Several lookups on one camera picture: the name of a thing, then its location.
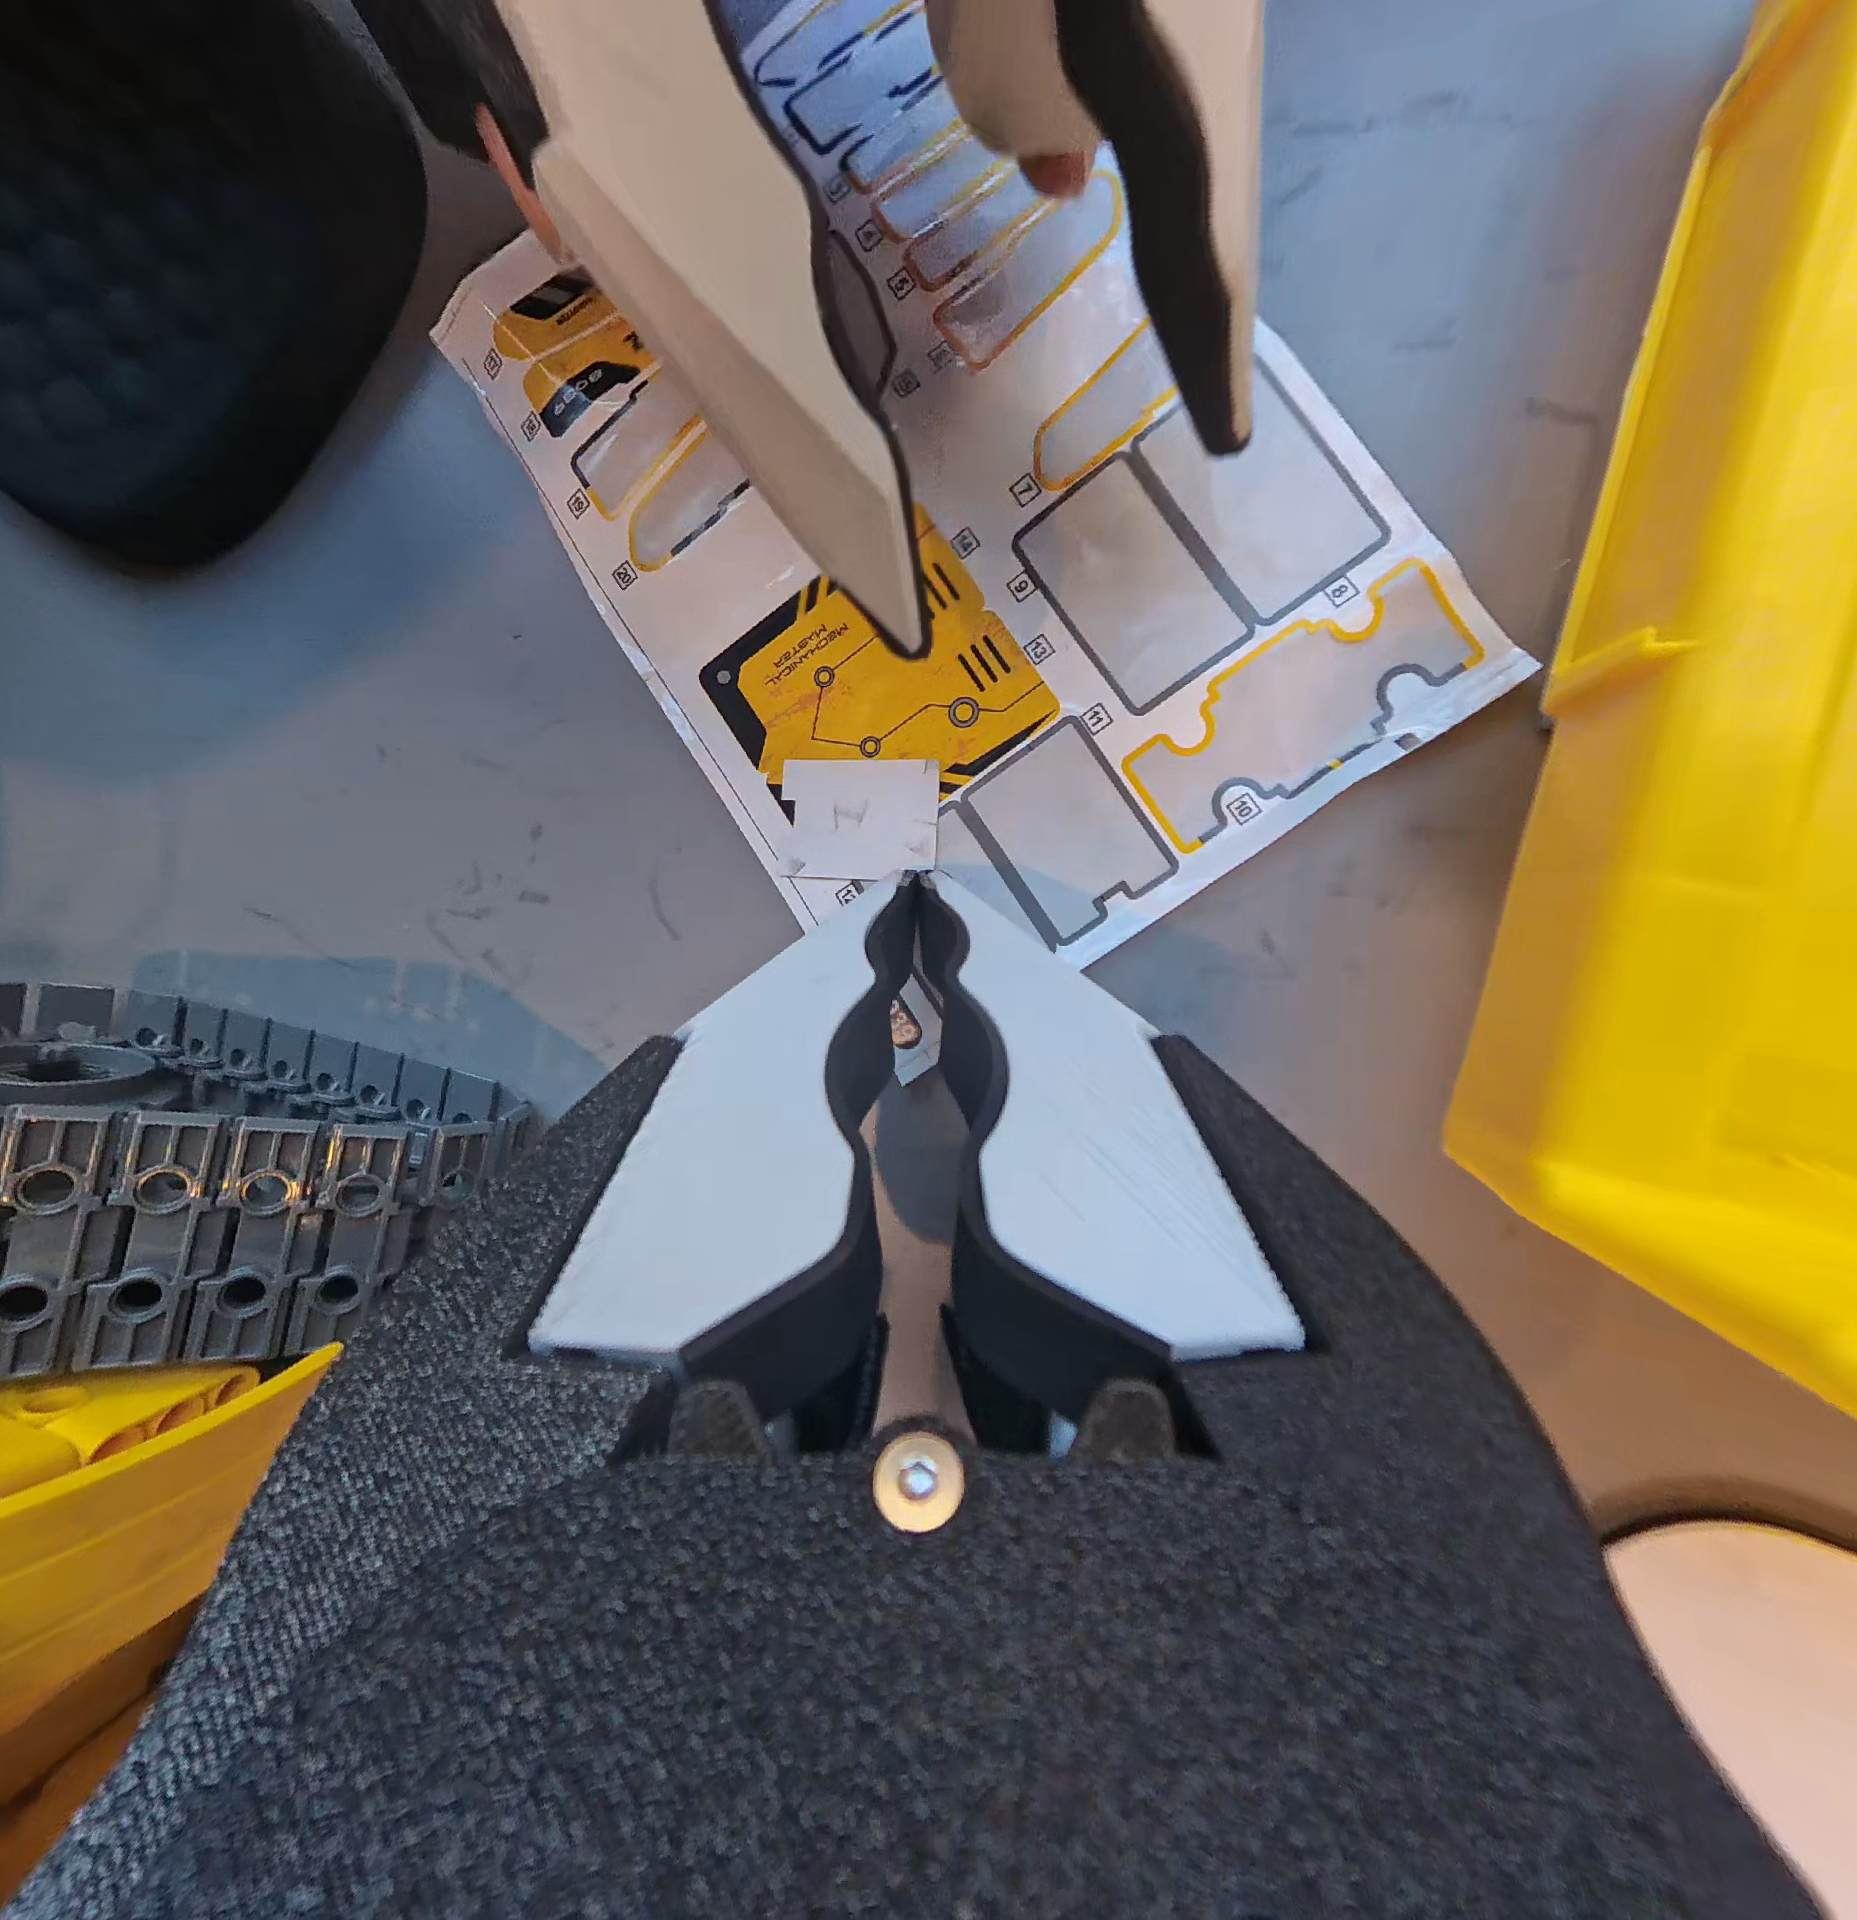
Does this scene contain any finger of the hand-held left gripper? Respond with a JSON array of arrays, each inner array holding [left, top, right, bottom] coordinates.
[[1070, 0, 1269, 460], [500, 0, 934, 666]]

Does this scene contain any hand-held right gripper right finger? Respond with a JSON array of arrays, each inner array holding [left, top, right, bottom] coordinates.
[[918, 876, 1310, 1453]]

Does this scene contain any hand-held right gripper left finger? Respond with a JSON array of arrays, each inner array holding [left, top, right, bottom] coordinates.
[[526, 876, 918, 1453]]

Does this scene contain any sticker sheet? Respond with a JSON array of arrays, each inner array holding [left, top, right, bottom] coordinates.
[[431, 0, 1545, 971]]

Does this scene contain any yellow grey brick robot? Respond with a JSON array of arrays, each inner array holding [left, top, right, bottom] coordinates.
[[0, 978, 543, 1913]]

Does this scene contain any black chair armrest pad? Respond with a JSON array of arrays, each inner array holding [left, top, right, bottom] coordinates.
[[0, 0, 431, 574]]

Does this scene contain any yellow plastic bin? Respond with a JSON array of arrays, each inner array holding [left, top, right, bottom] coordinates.
[[1441, 0, 1857, 1442]]

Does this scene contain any white book stand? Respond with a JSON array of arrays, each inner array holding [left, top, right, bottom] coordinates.
[[1600, 1517, 1857, 1920]]

